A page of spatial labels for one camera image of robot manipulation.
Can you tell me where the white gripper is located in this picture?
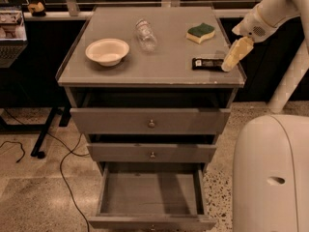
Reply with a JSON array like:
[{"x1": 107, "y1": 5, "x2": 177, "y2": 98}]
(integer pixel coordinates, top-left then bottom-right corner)
[{"x1": 221, "y1": 10, "x2": 274, "y2": 73}]

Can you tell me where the black rxbar chocolate bar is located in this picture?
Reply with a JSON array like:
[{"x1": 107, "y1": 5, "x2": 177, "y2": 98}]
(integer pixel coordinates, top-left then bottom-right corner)
[{"x1": 192, "y1": 58, "x2": 223, "y2": 71}]

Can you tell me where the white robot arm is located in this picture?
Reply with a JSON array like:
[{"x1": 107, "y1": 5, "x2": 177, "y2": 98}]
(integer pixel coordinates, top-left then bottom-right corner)
[{"x1": 222, "y1": 0, "x2": 309, "y2": 232}]

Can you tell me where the grey drawer cabinet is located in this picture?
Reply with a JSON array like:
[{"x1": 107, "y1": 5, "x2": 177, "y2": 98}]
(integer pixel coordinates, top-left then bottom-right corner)
[{"x1": 55, "y1": 5, "x2": 248, "y2": 176}]

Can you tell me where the grey top drawer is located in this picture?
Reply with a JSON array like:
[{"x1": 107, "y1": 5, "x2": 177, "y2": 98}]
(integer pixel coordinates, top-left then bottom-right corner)
[{"x1": 70, "y1": 89, "x2": 230, "y2": 134}]

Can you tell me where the grey drawer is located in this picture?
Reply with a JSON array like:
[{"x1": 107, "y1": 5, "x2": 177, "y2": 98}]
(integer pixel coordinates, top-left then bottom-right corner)
[
  {"x1": 87, "y1": 134, "x2": 216, "y2": 163},
  {"x1": 89, "y1": 162, "x2": 216, "y2": 232},
  {"x1": 70, "y1": 89, "x2": 230, "y2": 134}
]

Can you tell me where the grey middle drawer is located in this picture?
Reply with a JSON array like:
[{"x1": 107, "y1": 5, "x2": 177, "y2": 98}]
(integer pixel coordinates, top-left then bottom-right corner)
[{"x1": 87, "y1": 134, "x2": 216, "y2": 163}]

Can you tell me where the grey bottom drawer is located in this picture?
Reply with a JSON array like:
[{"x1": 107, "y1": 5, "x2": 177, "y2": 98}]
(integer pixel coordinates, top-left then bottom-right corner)
[{"x1": 89, "y1": 162, "x2": 216, "y2": 232}]

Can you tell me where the green yellow sponge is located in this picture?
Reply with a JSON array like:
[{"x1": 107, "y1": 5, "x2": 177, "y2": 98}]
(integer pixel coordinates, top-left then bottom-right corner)
[{"x1": 186, "y1": 23, "x2": 215, "y2": 44}]

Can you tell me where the white pipe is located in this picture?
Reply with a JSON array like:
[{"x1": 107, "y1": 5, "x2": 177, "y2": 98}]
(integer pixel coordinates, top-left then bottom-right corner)
[{"x1": 267, "y1": 41, "x2": 309, "y2": 113}]

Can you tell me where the clear plastic bottle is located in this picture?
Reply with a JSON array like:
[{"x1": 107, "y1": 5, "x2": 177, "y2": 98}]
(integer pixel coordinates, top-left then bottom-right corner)
[{"x1": 135, "y1": 18, "x2": 157, "y2": 52}]

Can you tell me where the white bowl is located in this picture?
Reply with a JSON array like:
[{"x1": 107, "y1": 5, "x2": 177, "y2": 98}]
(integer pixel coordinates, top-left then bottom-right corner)
[{"x1": 85, "y1": 39, "x2": 129, "y2": 67}]

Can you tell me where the yellow black object on ledge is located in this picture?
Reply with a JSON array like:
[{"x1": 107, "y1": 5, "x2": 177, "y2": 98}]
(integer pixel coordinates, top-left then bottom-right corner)
[{"x1": 27, "y1": 2, "x2": 45, "y2": 16}]

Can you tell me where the laptop computer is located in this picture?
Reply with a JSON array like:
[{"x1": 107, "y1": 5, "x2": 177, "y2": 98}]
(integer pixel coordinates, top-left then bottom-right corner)
[{"x1": 0, "y1": 5, "x2": 28, "y2": 69}]

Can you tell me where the black desk frame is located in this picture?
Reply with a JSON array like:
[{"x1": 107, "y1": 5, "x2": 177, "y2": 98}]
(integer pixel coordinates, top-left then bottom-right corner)
[{"x1": 0, "y1": 106, "x2": 70, "y2": 159}]

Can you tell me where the black floor cable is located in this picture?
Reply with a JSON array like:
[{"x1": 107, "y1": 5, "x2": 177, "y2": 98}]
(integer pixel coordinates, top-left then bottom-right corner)
[{"x1": 3, "y1": 108, "x2": 92, "y2": 232}]

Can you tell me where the short black cable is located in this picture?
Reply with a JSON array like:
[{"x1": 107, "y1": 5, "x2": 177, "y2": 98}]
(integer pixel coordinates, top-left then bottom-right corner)
[{"x1": 0, "y1": 140, "x2": 27, "y2": 164}]

